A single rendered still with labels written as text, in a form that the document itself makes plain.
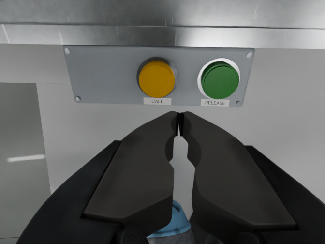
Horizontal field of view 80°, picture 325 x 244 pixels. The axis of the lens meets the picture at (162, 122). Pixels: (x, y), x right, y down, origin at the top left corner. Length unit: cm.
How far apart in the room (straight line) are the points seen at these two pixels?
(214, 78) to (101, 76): 13
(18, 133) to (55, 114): 140
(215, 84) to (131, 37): 10
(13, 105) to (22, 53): 130
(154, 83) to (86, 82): 8
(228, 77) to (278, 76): 16
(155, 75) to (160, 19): 6
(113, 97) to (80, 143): 21
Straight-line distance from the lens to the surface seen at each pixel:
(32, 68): 40
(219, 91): 23
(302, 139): 46
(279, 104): 40
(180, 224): 33
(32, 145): 183
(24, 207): 246
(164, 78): 22
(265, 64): 36
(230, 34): 23
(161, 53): 22
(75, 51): 25
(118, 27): 23
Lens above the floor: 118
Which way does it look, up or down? 60 degrees down
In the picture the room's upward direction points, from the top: 175 degrees counter-clockwise
